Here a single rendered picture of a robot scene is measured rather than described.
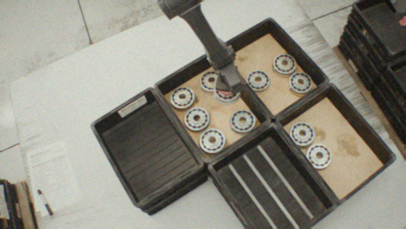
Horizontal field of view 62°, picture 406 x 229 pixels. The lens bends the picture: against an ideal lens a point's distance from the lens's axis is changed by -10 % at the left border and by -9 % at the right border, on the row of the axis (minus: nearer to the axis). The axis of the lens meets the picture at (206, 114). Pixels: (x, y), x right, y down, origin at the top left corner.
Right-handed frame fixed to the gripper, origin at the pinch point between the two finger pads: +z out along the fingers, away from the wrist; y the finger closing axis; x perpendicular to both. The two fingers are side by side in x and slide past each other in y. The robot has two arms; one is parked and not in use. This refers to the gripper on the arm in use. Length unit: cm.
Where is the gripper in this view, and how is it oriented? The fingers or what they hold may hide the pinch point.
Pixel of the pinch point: (227, 88)
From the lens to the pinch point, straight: 141.3
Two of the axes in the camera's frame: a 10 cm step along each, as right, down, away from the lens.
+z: 0.7, 3.8, 9.2
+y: 2.1, -9.1, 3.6
